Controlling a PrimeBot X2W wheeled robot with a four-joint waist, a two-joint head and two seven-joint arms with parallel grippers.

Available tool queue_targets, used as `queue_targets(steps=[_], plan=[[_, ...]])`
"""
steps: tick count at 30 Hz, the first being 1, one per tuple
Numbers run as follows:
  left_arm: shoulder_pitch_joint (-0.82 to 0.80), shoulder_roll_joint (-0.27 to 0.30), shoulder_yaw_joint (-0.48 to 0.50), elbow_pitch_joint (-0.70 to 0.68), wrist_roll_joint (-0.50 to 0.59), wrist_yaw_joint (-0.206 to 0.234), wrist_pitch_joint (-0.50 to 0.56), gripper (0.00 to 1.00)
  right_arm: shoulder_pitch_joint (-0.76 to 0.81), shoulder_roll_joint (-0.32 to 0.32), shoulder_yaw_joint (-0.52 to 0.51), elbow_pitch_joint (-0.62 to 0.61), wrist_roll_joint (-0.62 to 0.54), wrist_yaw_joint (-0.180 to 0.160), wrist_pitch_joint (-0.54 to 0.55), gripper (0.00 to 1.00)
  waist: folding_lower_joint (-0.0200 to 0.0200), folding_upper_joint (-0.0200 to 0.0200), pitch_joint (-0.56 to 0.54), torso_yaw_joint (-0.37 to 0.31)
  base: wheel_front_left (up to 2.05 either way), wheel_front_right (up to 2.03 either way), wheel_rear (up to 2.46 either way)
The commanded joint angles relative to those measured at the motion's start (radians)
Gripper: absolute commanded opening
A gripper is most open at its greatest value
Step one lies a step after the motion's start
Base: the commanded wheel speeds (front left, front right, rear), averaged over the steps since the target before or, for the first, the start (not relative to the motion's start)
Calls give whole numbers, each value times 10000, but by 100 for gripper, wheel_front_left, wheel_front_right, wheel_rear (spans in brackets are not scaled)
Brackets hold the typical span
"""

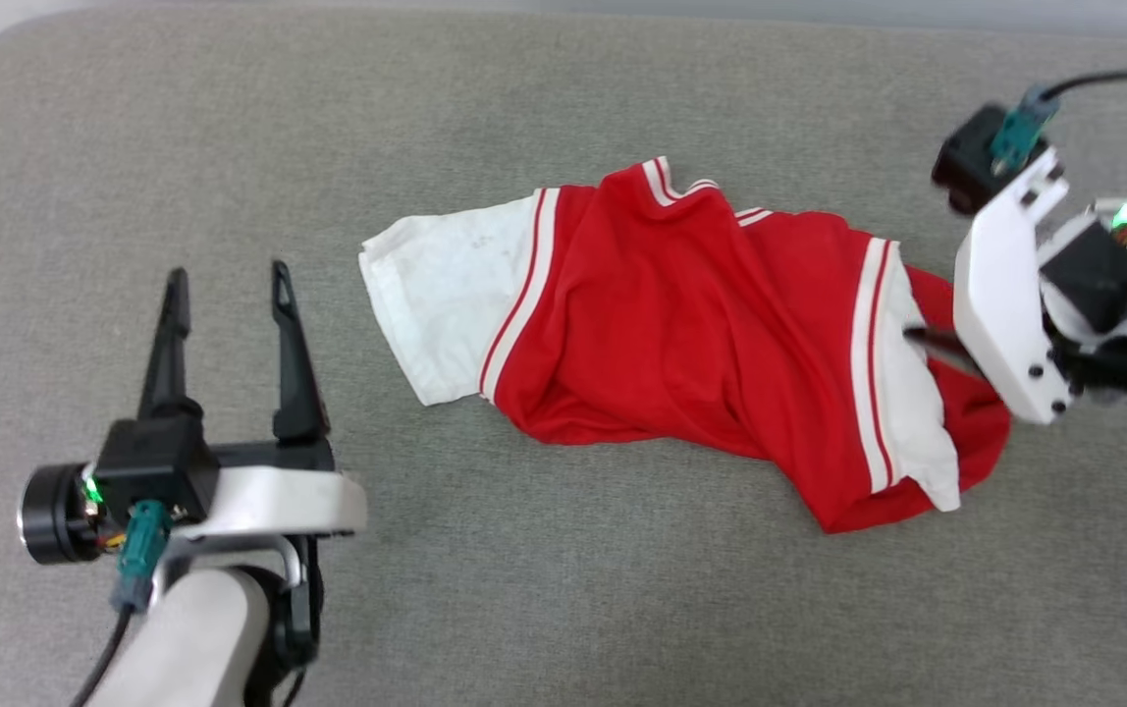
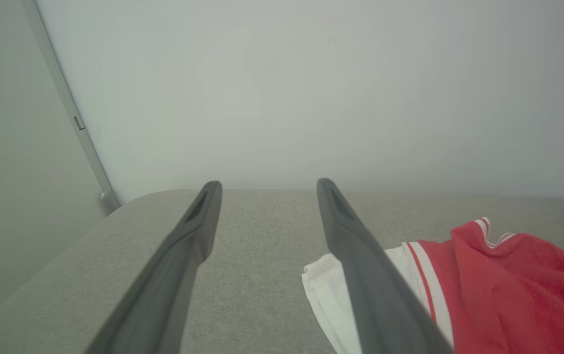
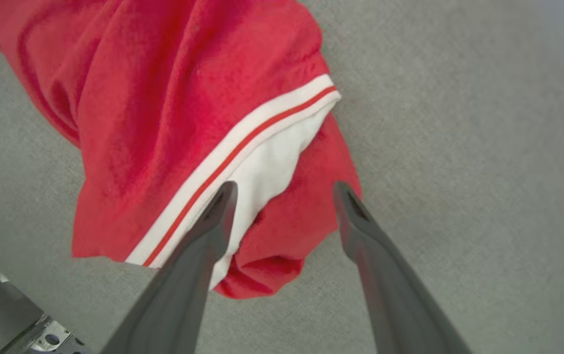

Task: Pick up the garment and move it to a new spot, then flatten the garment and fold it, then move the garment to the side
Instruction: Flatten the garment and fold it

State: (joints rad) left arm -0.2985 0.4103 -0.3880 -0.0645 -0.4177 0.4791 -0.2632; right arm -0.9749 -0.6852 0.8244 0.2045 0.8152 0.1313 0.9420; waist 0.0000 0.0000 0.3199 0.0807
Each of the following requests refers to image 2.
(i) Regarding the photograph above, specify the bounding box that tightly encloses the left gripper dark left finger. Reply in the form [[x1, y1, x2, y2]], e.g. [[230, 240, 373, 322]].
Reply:
[[85, 180, 223, 354]]

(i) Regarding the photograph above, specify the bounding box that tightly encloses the grey wall trim strip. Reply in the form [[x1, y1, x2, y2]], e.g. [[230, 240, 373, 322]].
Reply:
[[21, 0, 121, 213]]

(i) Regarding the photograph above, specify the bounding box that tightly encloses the grey fabric sofa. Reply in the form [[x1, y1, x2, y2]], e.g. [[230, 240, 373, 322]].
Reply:
[[0, 188, 564, 354]]

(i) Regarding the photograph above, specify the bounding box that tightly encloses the red and white garment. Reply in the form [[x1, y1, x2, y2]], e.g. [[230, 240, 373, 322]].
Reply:
[[302, 217, 564, 354]]

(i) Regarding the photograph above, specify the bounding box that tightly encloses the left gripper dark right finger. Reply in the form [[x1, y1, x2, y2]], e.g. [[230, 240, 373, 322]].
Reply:
[[316, 177, 453, 354]]

